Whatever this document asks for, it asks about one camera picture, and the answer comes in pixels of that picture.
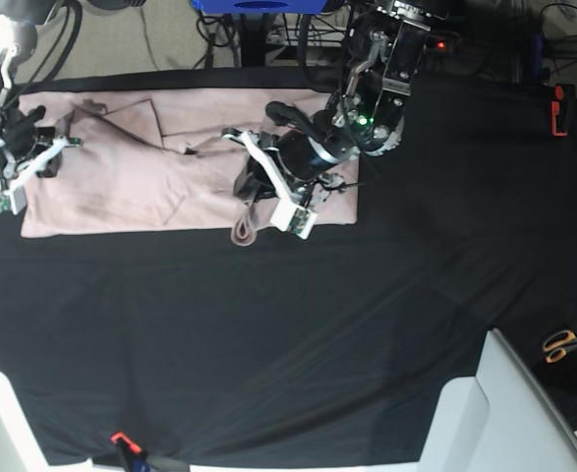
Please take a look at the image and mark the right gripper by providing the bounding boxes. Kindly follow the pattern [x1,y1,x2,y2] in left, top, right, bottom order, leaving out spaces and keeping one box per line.
[0,105,61,178]

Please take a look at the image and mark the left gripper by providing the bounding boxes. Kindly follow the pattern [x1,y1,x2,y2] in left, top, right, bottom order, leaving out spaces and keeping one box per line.
[233,130,360,202]

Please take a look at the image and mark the pink T-shirt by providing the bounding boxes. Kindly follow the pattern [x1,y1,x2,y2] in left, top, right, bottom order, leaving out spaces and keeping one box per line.
[20,87,361,247]

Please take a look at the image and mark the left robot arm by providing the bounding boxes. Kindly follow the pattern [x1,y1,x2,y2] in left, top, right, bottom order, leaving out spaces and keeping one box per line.
[252,1,452,207]

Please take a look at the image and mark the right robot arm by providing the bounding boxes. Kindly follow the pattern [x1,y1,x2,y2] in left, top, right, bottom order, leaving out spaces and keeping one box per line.
[0,1,83,181]

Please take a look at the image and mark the white power strip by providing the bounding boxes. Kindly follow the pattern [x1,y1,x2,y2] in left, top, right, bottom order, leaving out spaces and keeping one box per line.
[266,26,344,47]

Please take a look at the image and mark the black table cloth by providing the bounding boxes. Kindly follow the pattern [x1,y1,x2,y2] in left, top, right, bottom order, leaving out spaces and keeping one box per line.
[0,74,577,467]

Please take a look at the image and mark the blue box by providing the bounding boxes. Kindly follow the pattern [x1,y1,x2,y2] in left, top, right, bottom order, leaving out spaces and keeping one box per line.
[192,0,326,15]

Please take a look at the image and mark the white bin left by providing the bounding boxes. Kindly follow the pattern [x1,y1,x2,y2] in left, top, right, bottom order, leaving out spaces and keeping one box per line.
[0,372,93,472]

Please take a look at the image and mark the orange blue clamp bottom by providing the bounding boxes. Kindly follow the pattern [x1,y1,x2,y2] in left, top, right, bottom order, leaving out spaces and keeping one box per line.
[110,432,152,472]

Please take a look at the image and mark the red and black clamp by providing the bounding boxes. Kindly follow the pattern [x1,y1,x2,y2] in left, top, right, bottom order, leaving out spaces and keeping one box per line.
[550,84,577,137]

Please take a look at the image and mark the orange handled scissors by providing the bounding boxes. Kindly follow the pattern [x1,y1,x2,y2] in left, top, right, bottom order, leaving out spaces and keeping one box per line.
[542,329,577,364]

